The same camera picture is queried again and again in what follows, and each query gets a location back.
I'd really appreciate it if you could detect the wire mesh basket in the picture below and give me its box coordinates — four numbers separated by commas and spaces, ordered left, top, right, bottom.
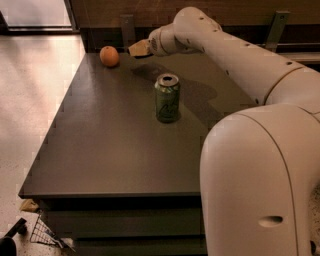
30, 215, 75, 252

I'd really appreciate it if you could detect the green soda can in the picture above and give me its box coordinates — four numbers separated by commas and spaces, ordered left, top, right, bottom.
154, 73, 180, 123

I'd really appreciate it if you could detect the orange fruit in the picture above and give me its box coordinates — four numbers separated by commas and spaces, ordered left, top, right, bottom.
99, 46, 120, 68

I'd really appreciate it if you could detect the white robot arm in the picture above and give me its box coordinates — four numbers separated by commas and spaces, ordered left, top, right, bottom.
129, 7, 320, 256

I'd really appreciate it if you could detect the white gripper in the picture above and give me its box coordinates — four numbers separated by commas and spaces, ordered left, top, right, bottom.
128, 28, 167, 57

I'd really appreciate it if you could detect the black object on floor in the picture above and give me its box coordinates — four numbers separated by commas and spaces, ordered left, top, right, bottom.
0, 218, 27, 256

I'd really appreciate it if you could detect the metal wall bracket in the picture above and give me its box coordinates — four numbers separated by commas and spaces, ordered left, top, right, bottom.
120, 14, 136, 50
265, 11, 290, 52

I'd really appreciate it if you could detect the left metal wall bracket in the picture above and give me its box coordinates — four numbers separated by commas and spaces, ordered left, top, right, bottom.
120, 14, 136, 50

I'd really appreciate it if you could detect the grey drawer cabinet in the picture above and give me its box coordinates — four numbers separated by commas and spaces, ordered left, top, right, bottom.
20, 54, 251, 256

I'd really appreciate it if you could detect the right metal wall bracket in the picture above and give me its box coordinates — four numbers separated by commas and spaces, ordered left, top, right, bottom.
265, 11, 290, 52

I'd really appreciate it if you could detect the crumpled tan paper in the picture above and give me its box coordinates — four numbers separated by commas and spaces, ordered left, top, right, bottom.
19, 199, 39, 213

